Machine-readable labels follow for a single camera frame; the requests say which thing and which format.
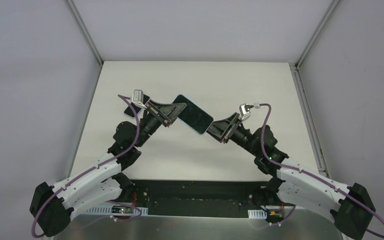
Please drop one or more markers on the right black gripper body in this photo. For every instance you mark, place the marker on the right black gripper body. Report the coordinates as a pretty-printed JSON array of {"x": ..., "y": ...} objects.
[{"x": 230, "y": 129}]

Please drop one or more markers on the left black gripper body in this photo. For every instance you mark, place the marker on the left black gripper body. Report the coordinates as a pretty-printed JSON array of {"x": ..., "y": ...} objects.
[{"x": 158, "y": 113}]

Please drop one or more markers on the light blue phone case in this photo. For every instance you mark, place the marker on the light blue phone case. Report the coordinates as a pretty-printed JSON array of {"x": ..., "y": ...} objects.
[{"x": 197, "y": 132}]

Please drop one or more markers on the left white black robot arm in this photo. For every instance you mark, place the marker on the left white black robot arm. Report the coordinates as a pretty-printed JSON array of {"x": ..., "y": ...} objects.
[{"x": 55, "y": 206}]

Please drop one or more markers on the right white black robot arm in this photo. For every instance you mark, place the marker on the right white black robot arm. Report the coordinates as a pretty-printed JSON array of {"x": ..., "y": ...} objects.
[{"x": 347, "y": 207}]

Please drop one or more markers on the purple-edged black smartphone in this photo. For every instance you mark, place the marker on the purple-edged black smartphone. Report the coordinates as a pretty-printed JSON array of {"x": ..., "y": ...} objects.
[{"x": 130, "y": 113}]

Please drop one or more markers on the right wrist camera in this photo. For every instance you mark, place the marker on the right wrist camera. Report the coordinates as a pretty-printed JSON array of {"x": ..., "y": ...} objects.
[{"x": 245, "y": 111}]

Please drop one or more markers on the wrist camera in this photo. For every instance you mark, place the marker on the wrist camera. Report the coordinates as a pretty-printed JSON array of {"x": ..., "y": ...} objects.
[
  {"x": 137, "y": 98},
  {"x": 245, "y": 111}
]

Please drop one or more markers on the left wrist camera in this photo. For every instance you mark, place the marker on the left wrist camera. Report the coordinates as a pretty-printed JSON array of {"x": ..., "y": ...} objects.
[{"x": 137, "y": 98}]

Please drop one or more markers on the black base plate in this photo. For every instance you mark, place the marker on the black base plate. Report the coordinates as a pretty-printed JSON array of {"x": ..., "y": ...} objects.
[{"x": 185, "y": 198}]

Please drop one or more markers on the left aluminium frame post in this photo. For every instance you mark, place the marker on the left aluminium frame post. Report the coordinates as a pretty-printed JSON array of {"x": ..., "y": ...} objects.
[{"x": 77, "y": 17}]

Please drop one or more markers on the aluminium frame post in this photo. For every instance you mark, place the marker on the aluminium frame post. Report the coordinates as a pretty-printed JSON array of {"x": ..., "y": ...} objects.
[
  {"x": 317, "y": 32},
  {"x": 77, "y": 17}
]

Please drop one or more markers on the right white cable duct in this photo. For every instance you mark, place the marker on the right white cable duct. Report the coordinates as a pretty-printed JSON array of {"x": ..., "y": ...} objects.
[{"x": 257, "y": 214}]

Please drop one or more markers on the right aluminium frame post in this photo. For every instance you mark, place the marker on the right aluminium frame post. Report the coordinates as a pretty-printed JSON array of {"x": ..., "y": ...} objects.
[{"x": 317, "y": 32}]

